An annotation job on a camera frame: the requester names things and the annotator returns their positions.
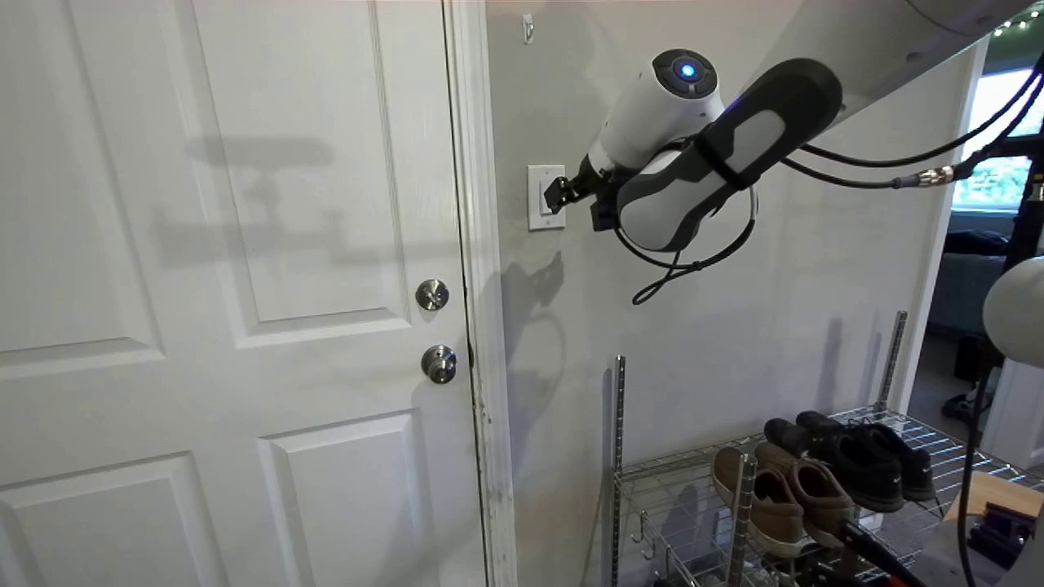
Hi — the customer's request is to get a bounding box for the silver deadbolt lock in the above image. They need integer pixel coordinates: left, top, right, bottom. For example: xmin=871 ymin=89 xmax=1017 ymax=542
xmin=413 ymin=276 xmax=450 ymax=313

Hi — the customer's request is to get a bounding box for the white wall light switch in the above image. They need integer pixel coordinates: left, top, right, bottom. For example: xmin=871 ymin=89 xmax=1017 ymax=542
xmin=526 ymin=162 xmax=564 ymax=231

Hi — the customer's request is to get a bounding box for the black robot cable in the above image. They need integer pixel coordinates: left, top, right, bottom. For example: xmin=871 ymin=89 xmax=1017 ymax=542
xmin=614 ymin=42 xmax=1044 ymax=310

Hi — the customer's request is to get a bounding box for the metal wire shoe rack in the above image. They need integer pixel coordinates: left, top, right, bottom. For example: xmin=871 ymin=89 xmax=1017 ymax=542
xmin=600 ymin=310 xmax=1044 ymax=587

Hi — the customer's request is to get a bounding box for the silver door knob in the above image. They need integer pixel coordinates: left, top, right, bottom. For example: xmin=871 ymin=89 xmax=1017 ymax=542
xmin=422 ymin=347 xmax=459 ymax=385

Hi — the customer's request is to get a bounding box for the black shoe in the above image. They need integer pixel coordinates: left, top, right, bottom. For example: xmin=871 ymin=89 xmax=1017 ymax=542
xmin=848 ymin=424 xmax=937 ymax=501
xmin=764 ymin=412 xmax=903 ymax=512

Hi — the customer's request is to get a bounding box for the white front door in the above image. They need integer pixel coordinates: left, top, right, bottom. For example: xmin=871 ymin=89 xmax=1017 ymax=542
xmin=0 ymin=0 xmax=486 ymax=587

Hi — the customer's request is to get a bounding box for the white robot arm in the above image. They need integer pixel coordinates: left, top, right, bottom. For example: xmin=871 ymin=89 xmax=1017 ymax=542
xmin=543 ymin=0 xmax=1034 ymax=254

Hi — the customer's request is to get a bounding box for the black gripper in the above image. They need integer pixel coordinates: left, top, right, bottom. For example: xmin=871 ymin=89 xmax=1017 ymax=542
xmin=543 ymin=160 xmax=631 ymax=231

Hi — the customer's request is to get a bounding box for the tan shoe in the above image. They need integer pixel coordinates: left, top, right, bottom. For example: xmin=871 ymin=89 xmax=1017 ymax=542
xmin=711 ymin=448 xmax=804 ymax=556
xmin=755 ymin=444 xmax=850 ymax=530

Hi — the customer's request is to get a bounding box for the wooden board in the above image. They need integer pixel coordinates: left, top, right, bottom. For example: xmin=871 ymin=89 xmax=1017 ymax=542
xmin=966 ymin=472 xmax=1044 ymax=517

